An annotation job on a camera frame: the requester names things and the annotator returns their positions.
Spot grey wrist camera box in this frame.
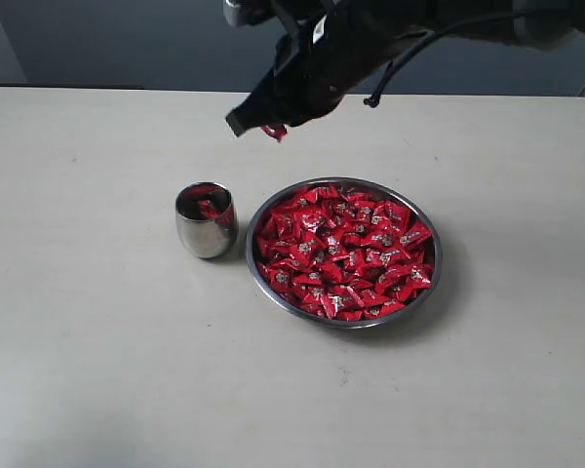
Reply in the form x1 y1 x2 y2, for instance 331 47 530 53
222 0 275 28

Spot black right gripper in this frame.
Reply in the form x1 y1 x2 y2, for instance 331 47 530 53
225 1 434 137

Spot stainless steel plate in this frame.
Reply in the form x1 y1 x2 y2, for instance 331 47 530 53
245 176 443 330

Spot red candy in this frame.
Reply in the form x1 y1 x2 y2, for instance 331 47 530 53
261 124 288 143
303 184 339 203
407 264 431 290
196 198 221 219
272 213 298 238
320 293 358 319

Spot stainless steel cup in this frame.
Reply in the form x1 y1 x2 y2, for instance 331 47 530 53
175 181 239 259

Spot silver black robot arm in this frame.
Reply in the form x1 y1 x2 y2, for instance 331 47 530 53
223 0 585 139

